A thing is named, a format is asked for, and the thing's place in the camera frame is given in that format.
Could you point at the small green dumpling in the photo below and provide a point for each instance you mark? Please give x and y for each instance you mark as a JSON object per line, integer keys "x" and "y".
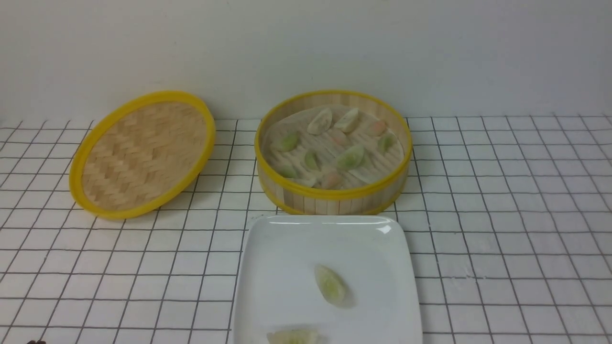
{"x": 288, "y": 171}
{"x": 310, "y": 160}

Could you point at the pink dumpling front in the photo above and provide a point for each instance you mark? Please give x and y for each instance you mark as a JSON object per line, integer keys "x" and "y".
{"x": 331, "y": 180}

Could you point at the pink dumpling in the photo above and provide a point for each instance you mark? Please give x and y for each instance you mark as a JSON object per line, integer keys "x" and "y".
{"x": 331, "y": 180}
{"x": 376, "y": 128}

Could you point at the white dumpling back right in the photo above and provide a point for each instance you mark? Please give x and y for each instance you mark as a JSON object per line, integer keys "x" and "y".
{"x": 349, "y": 121}

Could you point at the small green dumpling front left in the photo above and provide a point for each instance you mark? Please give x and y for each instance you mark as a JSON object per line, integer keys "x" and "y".
{"x": 288, "y": 171}

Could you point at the translucent white dumpling centre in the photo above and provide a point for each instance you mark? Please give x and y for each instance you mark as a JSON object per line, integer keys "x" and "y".
{"x": 339, "y": 137}

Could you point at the white dumpling back left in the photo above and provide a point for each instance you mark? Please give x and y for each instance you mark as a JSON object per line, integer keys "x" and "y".
{"x": 321, "y": 122}

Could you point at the white square plate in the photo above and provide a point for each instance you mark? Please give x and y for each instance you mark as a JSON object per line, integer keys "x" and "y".
{"x": 277, "y": 289}

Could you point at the bamboo steamer basket yellow rim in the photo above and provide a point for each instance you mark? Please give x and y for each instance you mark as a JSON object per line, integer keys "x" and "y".
{"x": 370, "y": 199}

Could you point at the thin green dumpling centre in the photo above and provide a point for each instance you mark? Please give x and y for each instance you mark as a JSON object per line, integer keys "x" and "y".
{"x": 293, "y": 336}

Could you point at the bamboo steamer lid yellow rim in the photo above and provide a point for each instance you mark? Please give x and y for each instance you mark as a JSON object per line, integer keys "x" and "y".
{"x": 142, "y": 155}

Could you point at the white dumpling front left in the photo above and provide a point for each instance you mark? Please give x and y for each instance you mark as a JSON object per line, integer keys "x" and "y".
{"x": 306, "y": 182}

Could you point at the pink dumpling right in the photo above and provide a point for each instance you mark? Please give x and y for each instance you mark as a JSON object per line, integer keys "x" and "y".
{"x": 376, "y": 128}

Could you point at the pale green dumpling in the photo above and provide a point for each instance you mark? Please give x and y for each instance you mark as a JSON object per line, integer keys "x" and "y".
{"x": 331, "y": 285}

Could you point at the large green dumpling centre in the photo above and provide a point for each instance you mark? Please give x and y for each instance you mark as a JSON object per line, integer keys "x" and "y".
{"x": 351, "y": 158}

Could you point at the white steamer liner cloth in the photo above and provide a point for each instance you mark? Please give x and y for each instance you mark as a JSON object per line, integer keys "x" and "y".
{"x": 374, "y": 167}

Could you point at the small green dumpling centre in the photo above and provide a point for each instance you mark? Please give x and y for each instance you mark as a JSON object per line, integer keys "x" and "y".
{"x": 310, "y": 160}

